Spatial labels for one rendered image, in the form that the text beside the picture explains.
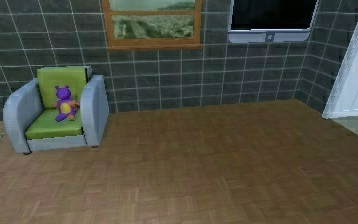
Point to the purple toy bear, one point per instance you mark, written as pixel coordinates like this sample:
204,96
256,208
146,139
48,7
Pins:
65,103

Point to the wooden framed window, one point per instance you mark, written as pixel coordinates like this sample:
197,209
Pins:
152,25

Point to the white room door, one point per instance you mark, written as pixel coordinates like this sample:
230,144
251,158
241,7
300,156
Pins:
353,76

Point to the wall mounted television set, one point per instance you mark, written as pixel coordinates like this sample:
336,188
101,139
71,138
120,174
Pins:
272,15

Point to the grey armchair with green cushions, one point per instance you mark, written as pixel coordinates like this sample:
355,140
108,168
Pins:
20,110

